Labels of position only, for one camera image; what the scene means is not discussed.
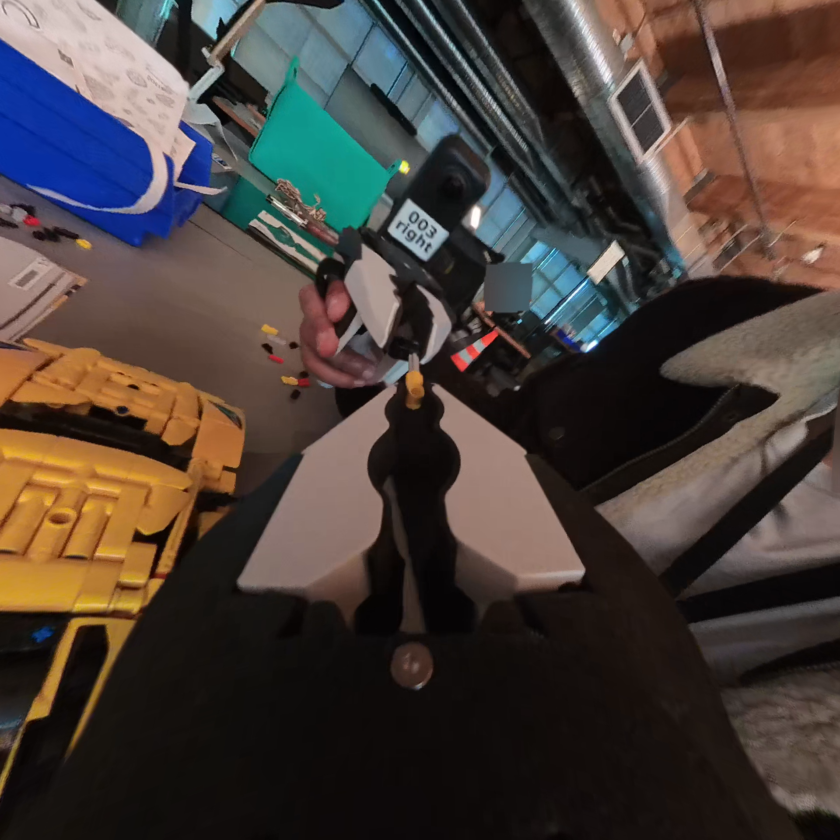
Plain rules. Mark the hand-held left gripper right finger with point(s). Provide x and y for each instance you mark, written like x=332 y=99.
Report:
x=512 y=518

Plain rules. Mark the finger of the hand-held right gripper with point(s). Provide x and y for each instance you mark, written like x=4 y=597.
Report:
x=436 y=328
x=374 y=295

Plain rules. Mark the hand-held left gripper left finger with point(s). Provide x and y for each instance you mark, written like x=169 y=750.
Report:
x=308 y=518

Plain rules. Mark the yellow brick toy car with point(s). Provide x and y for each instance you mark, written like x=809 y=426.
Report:
x=98 y=512

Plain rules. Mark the person's right forearm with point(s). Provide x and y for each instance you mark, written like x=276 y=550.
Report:
x=577 y=407

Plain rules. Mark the wooden desk lamp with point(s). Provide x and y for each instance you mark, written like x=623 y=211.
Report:
x=229 y=39

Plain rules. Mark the person's right hand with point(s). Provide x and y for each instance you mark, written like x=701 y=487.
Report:
x=321 y=341

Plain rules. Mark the orange traffic cone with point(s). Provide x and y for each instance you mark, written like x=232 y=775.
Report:
x=472 y=351

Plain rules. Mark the teal printed booklet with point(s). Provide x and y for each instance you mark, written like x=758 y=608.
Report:
x=289 y=236

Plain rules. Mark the yellow and black loose bricks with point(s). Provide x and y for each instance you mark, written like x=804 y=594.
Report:
x=289 y=379

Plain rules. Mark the teal plastic bin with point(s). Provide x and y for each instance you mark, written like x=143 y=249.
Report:
x=315 y=151

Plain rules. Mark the white air vent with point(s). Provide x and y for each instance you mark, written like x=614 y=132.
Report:
x=640 y=111

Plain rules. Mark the cream hoodie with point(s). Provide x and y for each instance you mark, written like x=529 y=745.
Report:
x=754 y=525

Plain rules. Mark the cluster of tiny pin pieces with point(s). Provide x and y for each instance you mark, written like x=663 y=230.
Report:
x=46 y=231

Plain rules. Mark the open instruction booklet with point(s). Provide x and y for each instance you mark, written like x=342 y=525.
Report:
x=33 y=282

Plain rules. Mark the blue plastic bin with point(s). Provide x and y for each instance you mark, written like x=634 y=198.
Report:
x=65 y=144

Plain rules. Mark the patterned white paper bag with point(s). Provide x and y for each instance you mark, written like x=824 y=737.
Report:
x=98 y=65

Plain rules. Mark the silver air duct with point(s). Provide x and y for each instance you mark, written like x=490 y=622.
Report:
x=590 y=79

